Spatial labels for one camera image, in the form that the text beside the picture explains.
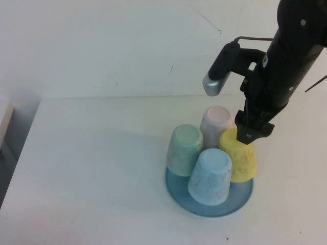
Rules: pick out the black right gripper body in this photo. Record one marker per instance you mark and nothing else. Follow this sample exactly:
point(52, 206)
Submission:
point(255, 102)

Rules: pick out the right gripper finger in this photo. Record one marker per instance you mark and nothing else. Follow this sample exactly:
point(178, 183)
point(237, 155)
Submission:
point(246, 135)
point(265, 131)

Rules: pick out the yellow plastic cup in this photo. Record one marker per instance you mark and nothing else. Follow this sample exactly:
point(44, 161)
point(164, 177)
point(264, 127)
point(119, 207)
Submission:
point(242, 163)

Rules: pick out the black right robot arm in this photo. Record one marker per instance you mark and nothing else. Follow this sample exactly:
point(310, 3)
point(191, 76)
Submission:
point(293, 51)

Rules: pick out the pink plastic cup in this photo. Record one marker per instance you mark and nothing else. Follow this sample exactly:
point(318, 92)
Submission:
point(215, 120)

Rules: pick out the light blue plastic cup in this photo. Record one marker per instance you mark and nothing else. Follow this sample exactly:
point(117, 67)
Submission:
point(209, 178)

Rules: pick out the blue round cup stand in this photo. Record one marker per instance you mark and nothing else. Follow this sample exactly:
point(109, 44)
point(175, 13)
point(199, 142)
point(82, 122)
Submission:
point(237, 196)

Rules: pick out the green plastic cup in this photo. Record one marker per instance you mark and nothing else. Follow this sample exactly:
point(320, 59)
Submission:
point(182, 155)

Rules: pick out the white board with beige edge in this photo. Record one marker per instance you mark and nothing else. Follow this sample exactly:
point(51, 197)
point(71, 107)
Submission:
point(5, 117)

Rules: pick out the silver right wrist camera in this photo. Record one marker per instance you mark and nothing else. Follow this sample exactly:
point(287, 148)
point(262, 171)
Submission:
point(214, 85)

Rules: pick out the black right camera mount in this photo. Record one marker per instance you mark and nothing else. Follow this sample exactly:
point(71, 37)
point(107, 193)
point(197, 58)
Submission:
point(245, 58)

